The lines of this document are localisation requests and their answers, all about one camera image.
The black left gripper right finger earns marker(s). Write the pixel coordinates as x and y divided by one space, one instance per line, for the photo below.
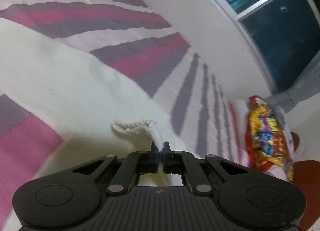
188 167

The grey blue curtain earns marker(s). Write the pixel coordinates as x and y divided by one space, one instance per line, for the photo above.
304 87

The striped pink purple bedspread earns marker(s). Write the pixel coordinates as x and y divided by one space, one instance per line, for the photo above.
129 37

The colourful red yellow bag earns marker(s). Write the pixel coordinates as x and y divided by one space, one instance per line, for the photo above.
265 140

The white knit sweater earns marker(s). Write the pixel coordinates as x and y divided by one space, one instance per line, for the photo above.
58 105

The window with aluminium frame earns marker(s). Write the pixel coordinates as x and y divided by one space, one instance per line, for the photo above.
284 35

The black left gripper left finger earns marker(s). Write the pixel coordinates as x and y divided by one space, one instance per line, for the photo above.
128 170

